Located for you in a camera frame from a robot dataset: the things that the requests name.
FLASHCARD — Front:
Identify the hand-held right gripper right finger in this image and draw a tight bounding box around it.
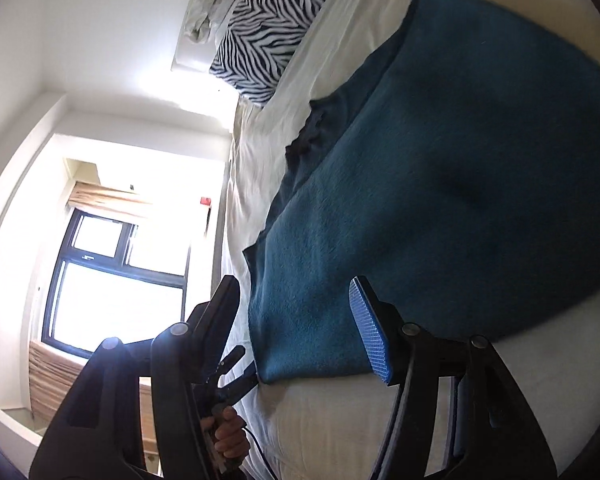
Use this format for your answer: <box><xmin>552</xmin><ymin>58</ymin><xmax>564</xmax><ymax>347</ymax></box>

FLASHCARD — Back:
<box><xmin>349</xmin><ymin>275</ymin><xmax>561</xmax><ymax>480</ymax></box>

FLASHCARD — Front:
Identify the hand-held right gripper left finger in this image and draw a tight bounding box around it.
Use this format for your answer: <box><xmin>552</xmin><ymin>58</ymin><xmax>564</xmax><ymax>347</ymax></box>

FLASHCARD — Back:
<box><xmin>30</xmin><ymin>275</ymin><xmax>241</xmax><ymax>480</ymax></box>

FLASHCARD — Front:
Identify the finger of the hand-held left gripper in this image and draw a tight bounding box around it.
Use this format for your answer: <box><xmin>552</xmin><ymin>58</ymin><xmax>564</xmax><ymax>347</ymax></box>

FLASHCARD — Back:
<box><xmin>224</xmin><ymin>374</ymin><xmax>259</xmax><ymax>403</ymax></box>
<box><xmin>214</xmin><ymin>345</ymin><xmax>247</xmax><ymax>378</ymax></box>

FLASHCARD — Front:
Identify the dark teal knit sweater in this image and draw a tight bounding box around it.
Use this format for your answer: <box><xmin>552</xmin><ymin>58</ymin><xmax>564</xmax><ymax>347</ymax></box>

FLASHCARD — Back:
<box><xmin>242</xmin><ymin>0</ymin><xmax>600</xmax><ymax>386</ymax></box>

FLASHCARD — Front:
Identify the person's left hand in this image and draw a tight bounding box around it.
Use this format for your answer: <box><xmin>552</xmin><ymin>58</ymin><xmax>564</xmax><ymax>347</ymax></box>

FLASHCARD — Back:
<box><xmin>200</xmin><ymin>405</ymin><xmax>252</xmax><ymax>477</ymax></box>

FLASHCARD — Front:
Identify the bed with cream sheet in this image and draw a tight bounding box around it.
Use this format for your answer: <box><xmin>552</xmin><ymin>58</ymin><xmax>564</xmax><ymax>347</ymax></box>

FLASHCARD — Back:
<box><xmin>220</xmin><ymin>0</ymin><xmax>600</xmax><ymax>480</ymax></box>

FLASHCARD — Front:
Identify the black framed window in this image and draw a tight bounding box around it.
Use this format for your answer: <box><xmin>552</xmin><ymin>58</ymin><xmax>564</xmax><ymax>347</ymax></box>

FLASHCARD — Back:
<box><xmin>41</xmin><ymin>209</ymin><xmax>192</xmax><ymax>362</ymax></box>

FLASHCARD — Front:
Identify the beige roman blind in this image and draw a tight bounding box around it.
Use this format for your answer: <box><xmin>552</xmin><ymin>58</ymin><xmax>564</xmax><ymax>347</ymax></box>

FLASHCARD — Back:
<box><xmin>66</xmin><ymin>179</ymin><xmax>157</xmax><ymax>222</ymax></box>

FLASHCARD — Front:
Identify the zebra print pillow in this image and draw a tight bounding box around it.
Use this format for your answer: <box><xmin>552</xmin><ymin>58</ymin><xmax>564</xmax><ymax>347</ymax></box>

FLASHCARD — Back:
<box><xmin>209</xmin><ymin>0</ymin><xmax>353</xmax><ymax>108</ymax></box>

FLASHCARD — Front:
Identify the white pillow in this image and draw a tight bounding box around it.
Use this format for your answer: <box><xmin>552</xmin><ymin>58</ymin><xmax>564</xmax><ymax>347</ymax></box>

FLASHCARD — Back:
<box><xmin>180</xmin><ymin>0</ymin><xmax>261</xmax><ymax>43</ymax></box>

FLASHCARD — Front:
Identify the black cable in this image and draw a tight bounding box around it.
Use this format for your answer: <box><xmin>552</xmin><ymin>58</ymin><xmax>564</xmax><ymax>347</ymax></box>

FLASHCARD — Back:
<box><xmin>242</xmin><ymin>424</ymin><xmax>279</xmax><ymax>480</ymax></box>

